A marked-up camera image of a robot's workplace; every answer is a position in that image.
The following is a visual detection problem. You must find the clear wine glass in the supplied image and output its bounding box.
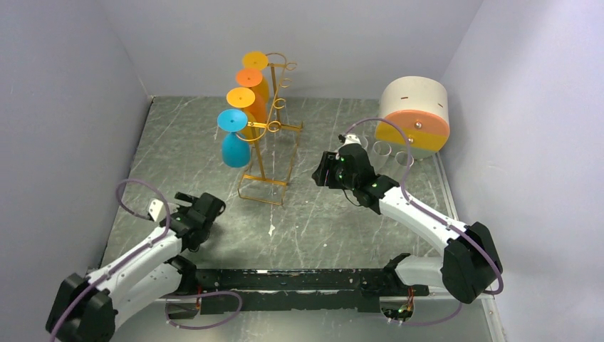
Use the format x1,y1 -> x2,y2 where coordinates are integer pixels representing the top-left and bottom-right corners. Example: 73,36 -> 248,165
369,140 -> 392,173
350,134 -> 368,150
392,150 -> 415,182

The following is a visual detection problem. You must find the gold wire glass rack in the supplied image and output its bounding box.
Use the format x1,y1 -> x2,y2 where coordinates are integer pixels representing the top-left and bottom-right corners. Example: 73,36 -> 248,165
237,52 -> 303,205

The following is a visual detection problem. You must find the blue wine glass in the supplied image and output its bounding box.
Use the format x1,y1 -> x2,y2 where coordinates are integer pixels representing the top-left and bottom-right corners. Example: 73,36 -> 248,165
217,108 -> 251,168

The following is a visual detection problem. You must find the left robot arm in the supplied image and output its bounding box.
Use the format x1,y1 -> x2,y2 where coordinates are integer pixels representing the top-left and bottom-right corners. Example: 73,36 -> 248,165
46,192 -> 226,341

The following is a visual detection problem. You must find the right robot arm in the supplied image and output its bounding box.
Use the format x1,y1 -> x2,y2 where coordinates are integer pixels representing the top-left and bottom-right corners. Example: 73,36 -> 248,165
312,143 -> 504,304

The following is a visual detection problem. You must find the yellow wine glass left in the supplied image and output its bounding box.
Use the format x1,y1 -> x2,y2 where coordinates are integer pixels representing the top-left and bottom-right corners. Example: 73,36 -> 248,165
226,87 -> 267,123

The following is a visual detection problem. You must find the yellow wine glass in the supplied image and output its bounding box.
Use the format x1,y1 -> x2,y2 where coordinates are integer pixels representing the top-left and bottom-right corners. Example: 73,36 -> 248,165
240,51 -> 269,101
226,87 -> 267,123

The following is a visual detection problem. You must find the orange wine glass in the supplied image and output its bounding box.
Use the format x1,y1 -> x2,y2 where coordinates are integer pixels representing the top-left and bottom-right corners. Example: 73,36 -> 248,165
236,68 -> 269,123

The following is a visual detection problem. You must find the yellow wine glass right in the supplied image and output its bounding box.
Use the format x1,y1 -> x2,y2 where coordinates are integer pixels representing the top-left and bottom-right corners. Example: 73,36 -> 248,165
240,51 -> 269,101

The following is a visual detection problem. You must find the round beige drawer cabinet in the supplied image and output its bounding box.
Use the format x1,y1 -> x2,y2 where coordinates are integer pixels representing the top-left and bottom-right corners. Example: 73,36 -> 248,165
375,76 -> 451,160

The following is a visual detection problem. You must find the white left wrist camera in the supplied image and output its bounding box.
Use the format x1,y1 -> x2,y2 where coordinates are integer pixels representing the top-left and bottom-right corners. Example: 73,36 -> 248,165
147,198 -> 166,223

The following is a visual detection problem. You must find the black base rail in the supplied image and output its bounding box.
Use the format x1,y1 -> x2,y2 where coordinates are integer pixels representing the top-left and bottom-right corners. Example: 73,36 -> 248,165
175,269 -> 429,314

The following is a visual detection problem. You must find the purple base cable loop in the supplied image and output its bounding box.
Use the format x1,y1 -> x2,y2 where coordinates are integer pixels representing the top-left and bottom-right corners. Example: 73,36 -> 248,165
164,290 -> 244,331

